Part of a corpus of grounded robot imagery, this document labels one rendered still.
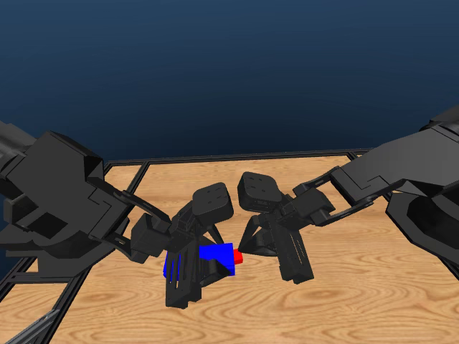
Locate blue hollow socket block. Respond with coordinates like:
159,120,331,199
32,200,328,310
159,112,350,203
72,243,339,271
163,242,236,280

